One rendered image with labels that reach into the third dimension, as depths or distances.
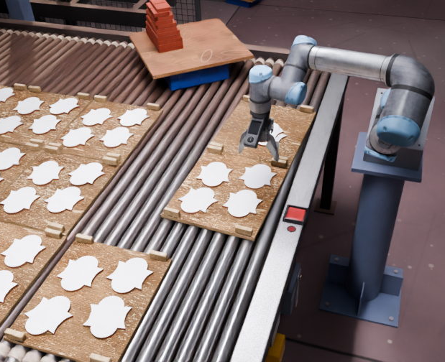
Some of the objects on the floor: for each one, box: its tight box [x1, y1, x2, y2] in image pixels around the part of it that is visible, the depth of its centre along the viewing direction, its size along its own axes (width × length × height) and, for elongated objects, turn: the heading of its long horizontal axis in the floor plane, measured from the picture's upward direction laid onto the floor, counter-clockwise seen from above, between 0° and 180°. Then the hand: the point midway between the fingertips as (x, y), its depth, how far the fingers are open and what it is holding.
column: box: [318, 131, 423, 328], centre depth 249 cm, size 38×38×87 cm
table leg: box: [314, 94, 345, 215], centre depth 300 cm, size 12×12×86 cm
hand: (257, 159), depth 197 cm, fingers open, 14 cm apart
